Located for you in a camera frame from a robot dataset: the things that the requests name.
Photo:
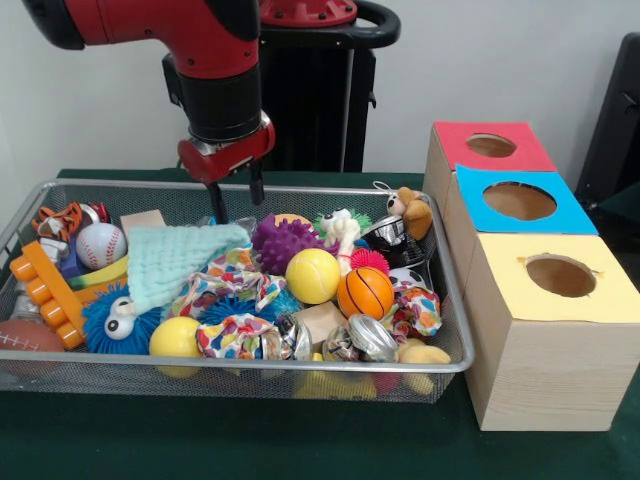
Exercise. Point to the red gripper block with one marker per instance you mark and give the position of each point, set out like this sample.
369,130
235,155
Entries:
225,160

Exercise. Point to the colourful polka dot cloth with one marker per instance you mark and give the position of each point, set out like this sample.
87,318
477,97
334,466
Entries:
230,278

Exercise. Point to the mint green knitted cloth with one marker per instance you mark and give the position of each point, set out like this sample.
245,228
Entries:
175,262

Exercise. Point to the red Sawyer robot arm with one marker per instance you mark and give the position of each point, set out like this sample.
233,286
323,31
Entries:
215,60

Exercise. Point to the clear mesh bin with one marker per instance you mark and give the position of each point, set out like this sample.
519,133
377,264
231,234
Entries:
250,384

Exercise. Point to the wooden box with three holes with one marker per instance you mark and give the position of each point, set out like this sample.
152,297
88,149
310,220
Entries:
550,370

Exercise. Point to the purple spiky ball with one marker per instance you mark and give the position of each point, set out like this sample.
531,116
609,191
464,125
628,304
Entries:
285,242

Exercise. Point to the yellow tennis ball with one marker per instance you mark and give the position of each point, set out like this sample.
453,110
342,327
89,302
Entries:
313,276

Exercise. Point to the white baseball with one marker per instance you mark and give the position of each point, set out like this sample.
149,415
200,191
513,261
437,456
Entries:
101,245

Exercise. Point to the plain yellow ball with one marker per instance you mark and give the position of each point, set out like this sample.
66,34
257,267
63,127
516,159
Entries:
175,337

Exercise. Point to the small orange basketball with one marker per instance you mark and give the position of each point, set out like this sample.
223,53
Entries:
365,292

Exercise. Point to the blue fuzzy toy with eyes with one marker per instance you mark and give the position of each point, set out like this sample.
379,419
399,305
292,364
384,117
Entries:
120,325

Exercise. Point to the orange plastic building block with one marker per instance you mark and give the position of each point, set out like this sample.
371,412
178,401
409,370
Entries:
45,290

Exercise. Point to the dark green table cloth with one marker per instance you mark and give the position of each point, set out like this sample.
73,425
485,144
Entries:
250,440

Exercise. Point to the small brown football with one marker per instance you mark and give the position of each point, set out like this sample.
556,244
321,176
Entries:
25,337

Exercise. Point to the black office chair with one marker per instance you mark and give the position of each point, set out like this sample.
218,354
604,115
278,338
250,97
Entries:
615,130

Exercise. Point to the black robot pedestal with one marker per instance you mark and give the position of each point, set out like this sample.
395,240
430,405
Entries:
320,110

